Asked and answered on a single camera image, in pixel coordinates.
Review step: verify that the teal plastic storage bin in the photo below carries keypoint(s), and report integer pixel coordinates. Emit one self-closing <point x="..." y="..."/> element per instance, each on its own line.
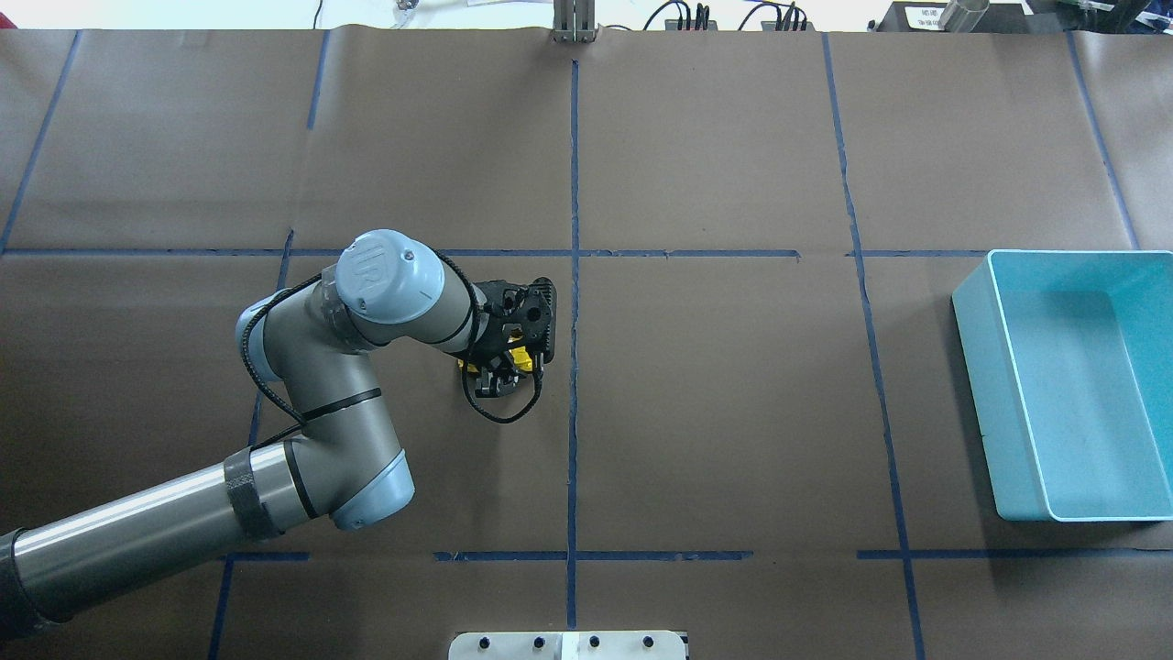
<point x="1068" y="356"/>

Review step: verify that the white camera pole base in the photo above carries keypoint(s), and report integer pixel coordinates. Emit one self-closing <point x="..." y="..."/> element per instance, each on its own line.
<point x="606" y="644"/>

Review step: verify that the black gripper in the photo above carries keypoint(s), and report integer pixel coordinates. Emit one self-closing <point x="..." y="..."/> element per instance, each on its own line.
<point x="492" y="346"/>

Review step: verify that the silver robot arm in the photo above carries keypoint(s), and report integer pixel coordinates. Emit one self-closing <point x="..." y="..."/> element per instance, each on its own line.
<point x="307" y="349"/>

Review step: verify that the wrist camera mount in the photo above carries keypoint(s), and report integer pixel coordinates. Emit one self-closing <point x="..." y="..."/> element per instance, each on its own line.
<point x="539" y="298"/>

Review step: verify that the yellow beetle toy car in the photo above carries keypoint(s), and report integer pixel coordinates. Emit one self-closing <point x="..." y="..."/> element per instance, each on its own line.
<point x="517" y="359"/>

